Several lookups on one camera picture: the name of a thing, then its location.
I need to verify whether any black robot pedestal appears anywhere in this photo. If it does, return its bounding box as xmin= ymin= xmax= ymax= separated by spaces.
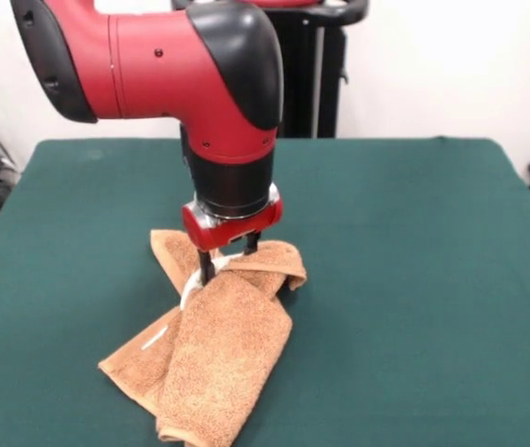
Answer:
xmin=264 ymin=0 xmax=369 ymax=140

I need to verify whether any tan terry towel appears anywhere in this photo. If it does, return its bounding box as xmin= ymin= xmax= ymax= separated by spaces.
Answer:
xmin=97 ymin=227 xmax=308 ymax=444

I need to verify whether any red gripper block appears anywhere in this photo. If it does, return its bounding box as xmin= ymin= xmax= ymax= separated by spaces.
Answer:
xmin=181 ymin=182 xmax=285 ymax=287

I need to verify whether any dark green table cloth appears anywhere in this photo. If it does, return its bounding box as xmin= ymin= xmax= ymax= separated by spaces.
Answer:
xmin=0 ymin=136 xmax=530 ymax=447

